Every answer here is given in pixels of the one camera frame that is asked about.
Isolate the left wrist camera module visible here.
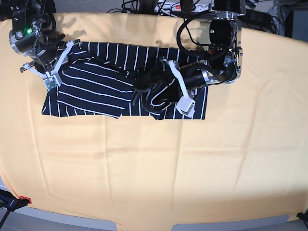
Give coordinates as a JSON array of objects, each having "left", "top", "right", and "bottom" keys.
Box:
[{"left": 176, "top": 96, "right": 195, "bottom": 118}]

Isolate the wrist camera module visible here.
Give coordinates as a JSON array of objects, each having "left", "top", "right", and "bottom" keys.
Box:
[
  {"left": 176, "top": 96, "right": 195, "bottom": 118},
  {"left": 43, "top": 73, "right": 62, "bottom": 91}
]

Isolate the white power strip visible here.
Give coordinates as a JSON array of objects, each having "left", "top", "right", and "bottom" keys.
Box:
[{"left": 154, "top": 0, "right": 211, "bottom": 14}]

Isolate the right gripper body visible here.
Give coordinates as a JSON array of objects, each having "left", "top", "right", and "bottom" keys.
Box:
[{"left": 33, "top": 49, "right": 62, "bottom": 71}]

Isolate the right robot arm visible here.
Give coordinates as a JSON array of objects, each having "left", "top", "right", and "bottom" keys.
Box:
[{"left": 9, "top": 0, "right": 81, "bottom": 88}]

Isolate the blue red bar clamp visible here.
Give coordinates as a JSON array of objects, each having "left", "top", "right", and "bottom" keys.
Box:
[{"left": 0, "top": 190, "right": 32, "bottom": 211}]

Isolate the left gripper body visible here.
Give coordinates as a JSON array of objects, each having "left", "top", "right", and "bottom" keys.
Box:
[{"left": 180, "top": 66, "right": 212, "bottom": 92}]

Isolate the black power adapter box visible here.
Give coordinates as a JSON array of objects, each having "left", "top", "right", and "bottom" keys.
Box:
[{"left": 240, "top": 9, "right": 272, "bottom": 27}]

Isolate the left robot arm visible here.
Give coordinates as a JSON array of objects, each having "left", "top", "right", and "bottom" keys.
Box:
[{"left": 133, "top": 0, "right": 245, "bottom": 106}]

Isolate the navy white striped T-shirt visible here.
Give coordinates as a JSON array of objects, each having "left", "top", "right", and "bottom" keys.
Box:
[{"left": 41, "top": 42, "right": 201, "bottom": 120}]

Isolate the yellow table cloth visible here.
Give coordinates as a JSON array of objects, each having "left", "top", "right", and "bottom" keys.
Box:
[{"left": 0, "top": 20, "right": 308, "bottom": 231}]

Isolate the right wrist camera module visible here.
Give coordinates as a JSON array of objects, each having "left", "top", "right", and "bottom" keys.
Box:
[{"left": 43, "top": 73, "right": 62, "bottom": 91}]

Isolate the black clamp right corner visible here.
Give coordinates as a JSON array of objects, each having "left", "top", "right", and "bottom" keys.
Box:
[{"left": 296, "top": 211, "right": 308, "bottom": 222}]

